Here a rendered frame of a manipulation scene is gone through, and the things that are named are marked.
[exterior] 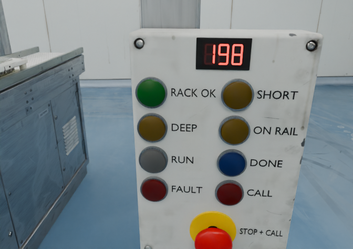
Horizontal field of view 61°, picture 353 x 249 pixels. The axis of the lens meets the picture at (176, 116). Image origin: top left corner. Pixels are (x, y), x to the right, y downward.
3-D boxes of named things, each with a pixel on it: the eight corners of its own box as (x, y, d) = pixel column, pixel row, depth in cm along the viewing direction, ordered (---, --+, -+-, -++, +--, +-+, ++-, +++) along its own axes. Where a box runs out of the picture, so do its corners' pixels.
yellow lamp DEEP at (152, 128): (165, 143, 29) (165, 117, 28) (137, 142, 29) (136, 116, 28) (166, 139, 30) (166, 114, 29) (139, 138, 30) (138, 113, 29)
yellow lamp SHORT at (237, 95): (251, 111, 27) (255, 82, 26) (221, 111, 27) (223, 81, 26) (250, 109, 28) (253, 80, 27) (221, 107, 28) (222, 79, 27)
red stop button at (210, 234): (231, 266, 31) (234, 236, 30) (194, 263, 32) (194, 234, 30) (228, 235, 36) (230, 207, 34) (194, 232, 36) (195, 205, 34)
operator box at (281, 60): (284, 264, 35) (325, 34, 25) (139, 255, 36) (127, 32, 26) (272, 228, 40) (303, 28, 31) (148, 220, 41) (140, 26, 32)
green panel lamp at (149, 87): (165, 109, 28) (165, 80, 27) (136, 108, 28) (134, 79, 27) (166, 106, 29) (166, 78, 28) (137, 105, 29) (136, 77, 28)
